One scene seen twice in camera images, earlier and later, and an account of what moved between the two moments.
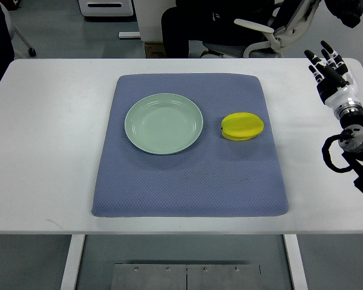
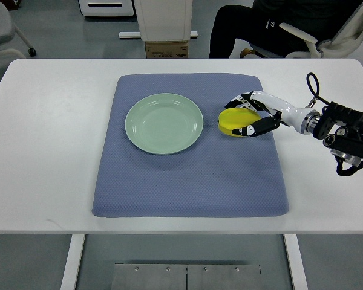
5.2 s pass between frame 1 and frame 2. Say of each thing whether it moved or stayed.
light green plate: stayed
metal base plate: stayed
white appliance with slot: stayed
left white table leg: stayed
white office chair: moved
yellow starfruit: moved
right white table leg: stayed
